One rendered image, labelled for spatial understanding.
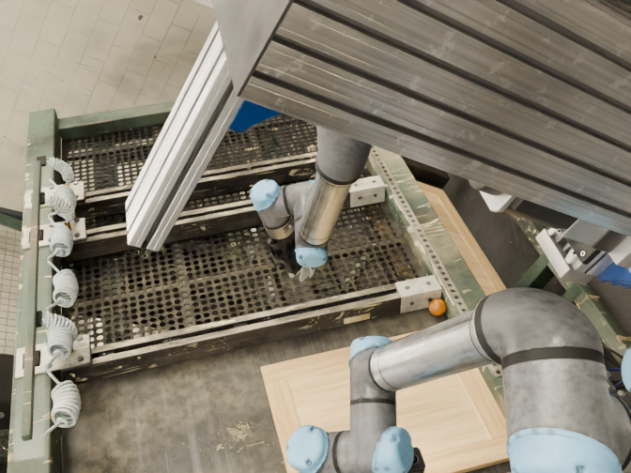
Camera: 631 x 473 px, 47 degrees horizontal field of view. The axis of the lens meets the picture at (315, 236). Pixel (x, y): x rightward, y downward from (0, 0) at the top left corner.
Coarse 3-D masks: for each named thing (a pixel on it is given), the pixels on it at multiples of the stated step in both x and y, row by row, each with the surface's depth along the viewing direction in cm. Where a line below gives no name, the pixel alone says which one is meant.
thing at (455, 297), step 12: (372, 156) 264; (384, 168) 258; (396, 192) 248; (408, 216) 239; (420, 228) 233; (420, 240) 229; (432, 252) 225; (432, 264) 221; (444, 276) 217; (456, 300) 209; (492, 372) 190
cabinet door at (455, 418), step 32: (288, 384) 194; (320, 384) 194; (448, 384) 193; (480, 384) 192; (288, 416) 186; (320, 416) 186; (416, 416) 186; (448, 416) 185; (480, 416) 185; (448, 448) 178; (480, 448) 178
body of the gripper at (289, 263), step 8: (272, 240) 186; (280, 240) 185; (288, 240) 185; (272, 248) 186; (280, 248) 188; (288, 248) 189; (272, 256) 190; (280, 256) 189; (288, 256) 189; (280, 264) 192; (288, 264) 188; (296, 264) 190; (296, 272) 191
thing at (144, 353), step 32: (384, 288) 212; (416, 288) 211; (64, 320) 186; (224, 320) 204; (256, 320) 205; (288, 320) 204; (320, 320) 206; (96, 352) 197; (128, 352) 197; (160, 352) 198; (192, 352) 201
